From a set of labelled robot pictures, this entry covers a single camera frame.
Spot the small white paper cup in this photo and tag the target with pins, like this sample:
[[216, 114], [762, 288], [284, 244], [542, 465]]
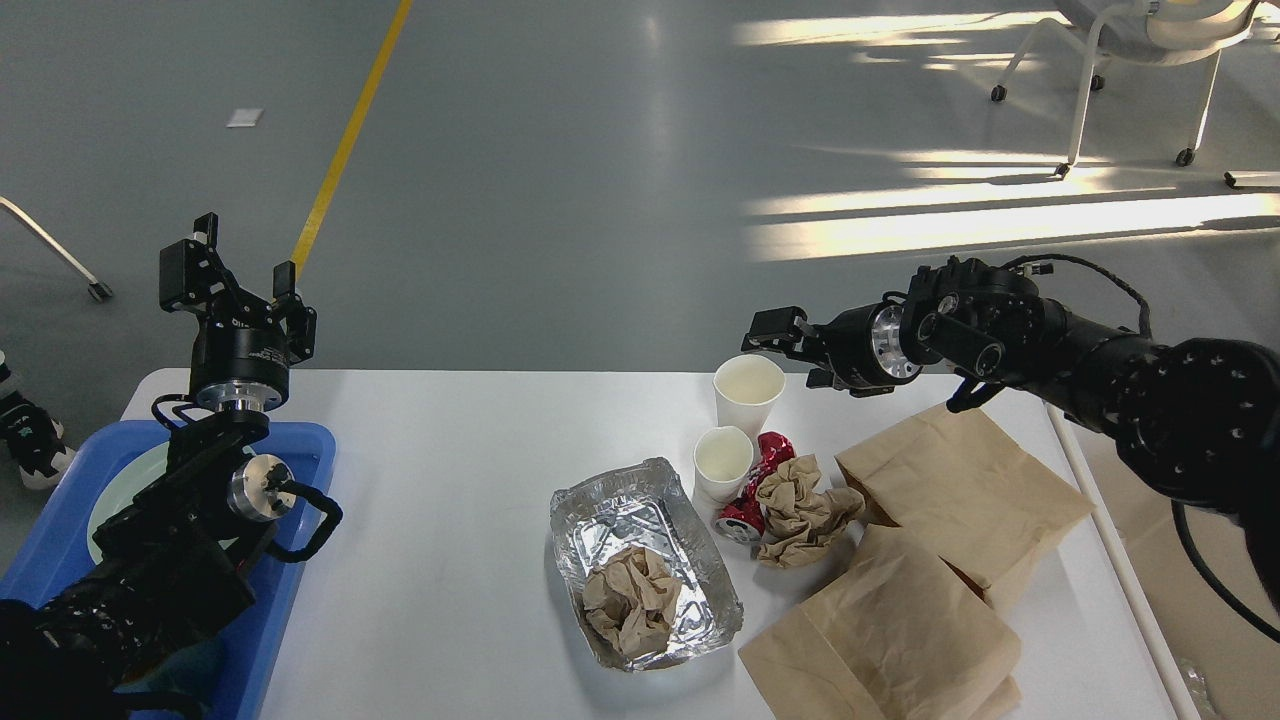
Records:
[[722, 458]]

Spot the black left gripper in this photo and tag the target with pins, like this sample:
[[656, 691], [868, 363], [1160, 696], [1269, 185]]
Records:
[[235, 362]]

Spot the light green plate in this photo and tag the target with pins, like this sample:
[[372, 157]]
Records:
[[123, 485]]

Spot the aluminium foil tray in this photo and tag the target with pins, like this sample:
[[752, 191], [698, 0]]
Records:
[[646, 506]]

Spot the crumpled brown paper in tray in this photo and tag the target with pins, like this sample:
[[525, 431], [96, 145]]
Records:
[[631, 602]]

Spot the tall white paper cup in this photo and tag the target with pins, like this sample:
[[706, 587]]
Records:
[[746, 387]]

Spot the black and white shoe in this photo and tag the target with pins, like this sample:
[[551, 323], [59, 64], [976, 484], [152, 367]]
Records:
[[33, 439]]

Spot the brown paper bag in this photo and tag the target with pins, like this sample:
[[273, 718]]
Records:
[[898, 636], [969, 493]]

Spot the crushed red soda can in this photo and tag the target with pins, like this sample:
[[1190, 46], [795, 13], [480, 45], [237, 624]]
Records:
[[742, 520]]

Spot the brown paper ball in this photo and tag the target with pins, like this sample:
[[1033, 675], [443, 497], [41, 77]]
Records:
[[801, 522]]

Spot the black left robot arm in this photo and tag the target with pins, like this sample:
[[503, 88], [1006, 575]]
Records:
[[176, 561]]

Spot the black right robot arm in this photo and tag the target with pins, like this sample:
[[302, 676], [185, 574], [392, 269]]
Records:
[[1198, 422]]

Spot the white plastic bin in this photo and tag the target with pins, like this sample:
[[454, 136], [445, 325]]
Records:
[[1227, 668]]

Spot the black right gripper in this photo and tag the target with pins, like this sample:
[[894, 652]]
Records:
[[862, 347]]

